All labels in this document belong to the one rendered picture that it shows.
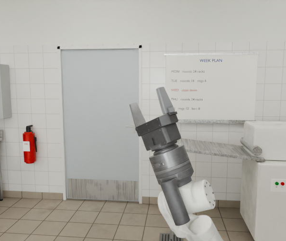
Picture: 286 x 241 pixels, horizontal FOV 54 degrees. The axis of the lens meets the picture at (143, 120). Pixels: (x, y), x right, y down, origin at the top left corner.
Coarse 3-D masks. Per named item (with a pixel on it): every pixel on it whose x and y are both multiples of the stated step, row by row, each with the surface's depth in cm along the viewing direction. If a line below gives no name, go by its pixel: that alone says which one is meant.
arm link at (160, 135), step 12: (156, 120) 62; (168, 120) 61; (144, 132) 66; (156, 132) 63; (168, 132) 62; (144, 144) 67; (156, 144) 64; (168, 144) 63; (156, 156) 62; (168, 156) 61; (180, 156) 62; (156, 168) 63; (168, 168) 61
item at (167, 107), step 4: (156, 88) 62; (160, 88) 62; (164, 88) 63; (156, 92) 62; (160, 92) 62; (164, 92) 62; (160, 96) 61; (164, 96) 62; (160, 100) 62; (164, 100) 62; (168, 100) 62; (160, 104) 62; (164, 104) 61; (168, 104) 62; (164, 108) 61; (168, 108) 61; (172, 108) 61; (164, 112) 61; (168, 112) 61
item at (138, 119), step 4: (132, 104) 70; (136, 104) 71; (132, 108) 70; (136, 108) 71; (132, 112) 70; (136, 112) 70; (140, 112) 71; (132, 116) 70; (136, 116) 70; (140, 116) 71; (136, 120) 69; (140, 120) 70; (144, 120) 71; (136, 124) 69; (140, 124) 70
